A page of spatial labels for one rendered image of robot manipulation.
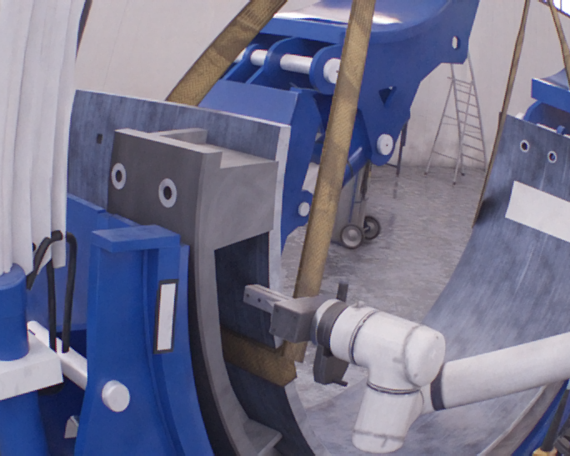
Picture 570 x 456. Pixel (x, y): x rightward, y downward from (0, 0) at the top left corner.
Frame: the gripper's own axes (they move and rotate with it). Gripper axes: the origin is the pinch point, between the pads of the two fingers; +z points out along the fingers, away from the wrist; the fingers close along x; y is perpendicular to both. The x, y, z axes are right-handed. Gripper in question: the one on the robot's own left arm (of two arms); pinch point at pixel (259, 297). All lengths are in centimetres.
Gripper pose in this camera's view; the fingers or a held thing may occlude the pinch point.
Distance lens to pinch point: 171.6
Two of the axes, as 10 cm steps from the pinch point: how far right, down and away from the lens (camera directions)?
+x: -6.5, 0.7, -7.6
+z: -7.5, -2.6, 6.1
